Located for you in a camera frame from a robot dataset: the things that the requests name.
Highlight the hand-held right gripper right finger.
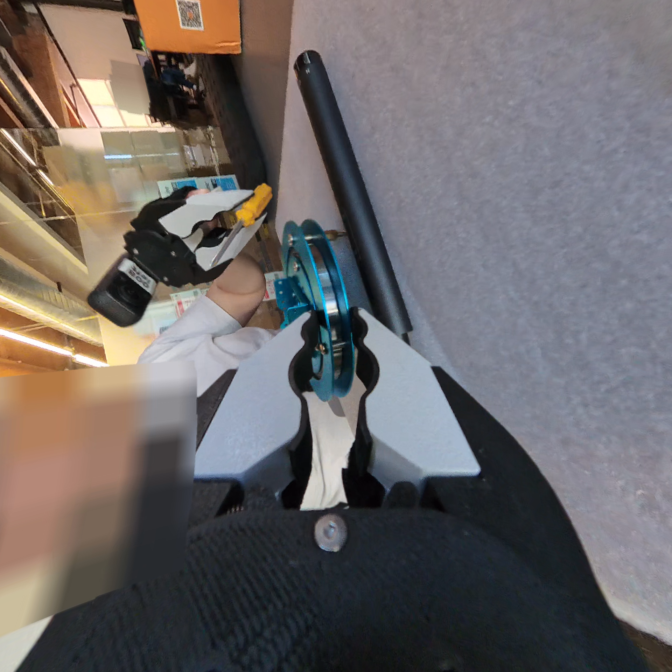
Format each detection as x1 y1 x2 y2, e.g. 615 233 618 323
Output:
344 307 483 509

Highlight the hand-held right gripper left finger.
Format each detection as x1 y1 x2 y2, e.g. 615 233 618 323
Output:
194 315 316 509

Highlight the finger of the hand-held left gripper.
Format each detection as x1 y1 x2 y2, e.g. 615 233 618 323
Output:
195 212 267 273
156 189 255 252

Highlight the yellow-handled screwdriver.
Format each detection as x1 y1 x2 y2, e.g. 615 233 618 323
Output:
210 184 274 266

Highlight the blue round metal turntable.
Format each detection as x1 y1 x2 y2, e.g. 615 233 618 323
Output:
273 219 350 402

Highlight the person's left forearm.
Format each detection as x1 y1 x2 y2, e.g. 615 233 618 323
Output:
212 254 267 329

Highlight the orange cardboard box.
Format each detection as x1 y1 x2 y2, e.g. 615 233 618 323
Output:
134 0 243 55

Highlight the white foam sheet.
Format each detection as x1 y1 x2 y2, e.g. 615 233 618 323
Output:
275 0 672 631

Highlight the silver ventilation duct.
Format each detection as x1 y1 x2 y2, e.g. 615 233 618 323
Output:
0 257 103 342

